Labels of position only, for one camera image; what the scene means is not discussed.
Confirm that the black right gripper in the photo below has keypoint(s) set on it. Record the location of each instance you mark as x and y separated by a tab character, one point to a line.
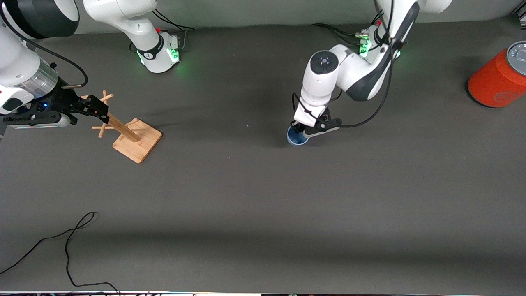
62	100

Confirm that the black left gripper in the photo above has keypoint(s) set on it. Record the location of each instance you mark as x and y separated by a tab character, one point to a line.
298	128

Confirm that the light blue cup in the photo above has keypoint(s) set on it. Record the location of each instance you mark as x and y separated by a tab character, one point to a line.
296	139

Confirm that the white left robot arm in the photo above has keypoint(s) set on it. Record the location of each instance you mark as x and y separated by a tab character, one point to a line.
361	78

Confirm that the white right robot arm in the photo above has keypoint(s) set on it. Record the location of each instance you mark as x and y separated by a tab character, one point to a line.
16	61

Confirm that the wooden mug tree stand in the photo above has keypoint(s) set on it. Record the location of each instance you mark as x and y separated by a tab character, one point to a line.
137	142

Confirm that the orange can with silver lid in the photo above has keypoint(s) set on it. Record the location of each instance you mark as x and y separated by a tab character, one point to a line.
499	78

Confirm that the aluminium frame rail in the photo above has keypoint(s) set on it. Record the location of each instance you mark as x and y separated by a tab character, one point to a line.
522	14

